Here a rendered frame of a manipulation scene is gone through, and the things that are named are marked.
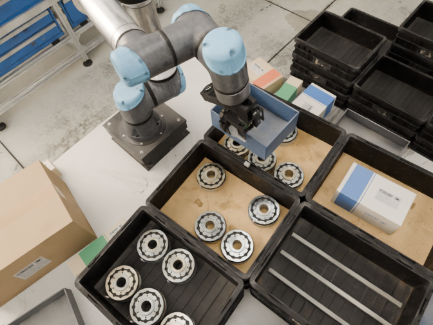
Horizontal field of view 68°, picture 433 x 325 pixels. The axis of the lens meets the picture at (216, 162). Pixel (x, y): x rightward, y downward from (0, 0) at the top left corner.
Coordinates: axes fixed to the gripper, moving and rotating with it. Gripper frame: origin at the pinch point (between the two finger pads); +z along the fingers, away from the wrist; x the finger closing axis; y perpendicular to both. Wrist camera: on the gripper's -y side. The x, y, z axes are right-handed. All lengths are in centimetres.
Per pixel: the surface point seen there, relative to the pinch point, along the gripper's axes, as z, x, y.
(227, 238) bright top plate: 23.8, -22.9, 12.4
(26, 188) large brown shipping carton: 15, -58, -50
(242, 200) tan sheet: 28.6, -9.6, 6.4
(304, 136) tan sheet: 33.2, 24.6, 6.2
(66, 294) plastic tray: 28, -73, -17
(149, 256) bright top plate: 21.1, -43.3, -1.5
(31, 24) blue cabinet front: 61, -7, -193
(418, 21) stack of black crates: 84, 148, -3
